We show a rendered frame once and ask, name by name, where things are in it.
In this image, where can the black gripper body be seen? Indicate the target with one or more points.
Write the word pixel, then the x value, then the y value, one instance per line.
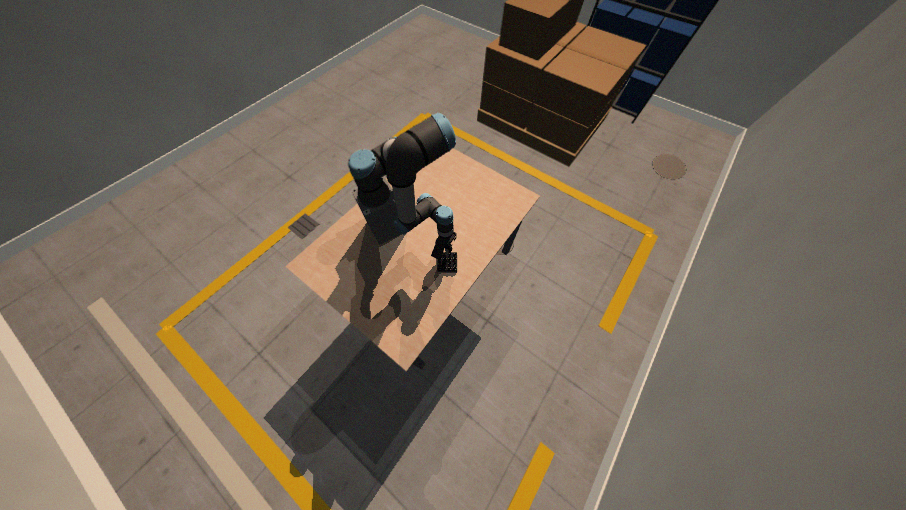
pixel 450 239

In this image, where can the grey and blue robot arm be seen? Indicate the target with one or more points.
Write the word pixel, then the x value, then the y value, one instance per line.
pixel 400 159

